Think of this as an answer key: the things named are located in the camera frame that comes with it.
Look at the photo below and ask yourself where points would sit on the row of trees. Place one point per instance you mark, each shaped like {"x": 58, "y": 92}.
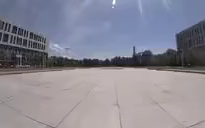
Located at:
{"x": 116, "y": 61}

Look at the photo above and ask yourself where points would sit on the pale concrete slab plaza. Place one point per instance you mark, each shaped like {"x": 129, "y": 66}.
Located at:
{"x": 103, "y": 90}

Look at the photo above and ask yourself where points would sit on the tall dark tower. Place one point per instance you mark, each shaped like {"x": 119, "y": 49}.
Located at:
{"x": 134, "y": 53}

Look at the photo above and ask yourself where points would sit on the dark raised kerb strip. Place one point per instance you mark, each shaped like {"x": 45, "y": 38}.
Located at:
{"x": 190, "y": 70}

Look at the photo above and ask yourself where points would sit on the white building with window rows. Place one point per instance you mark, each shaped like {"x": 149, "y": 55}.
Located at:
{"x": 13, "y": 41}

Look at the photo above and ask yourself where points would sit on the grey building with window grid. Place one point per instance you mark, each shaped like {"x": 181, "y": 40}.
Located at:
{"x": 198, "y": 43}

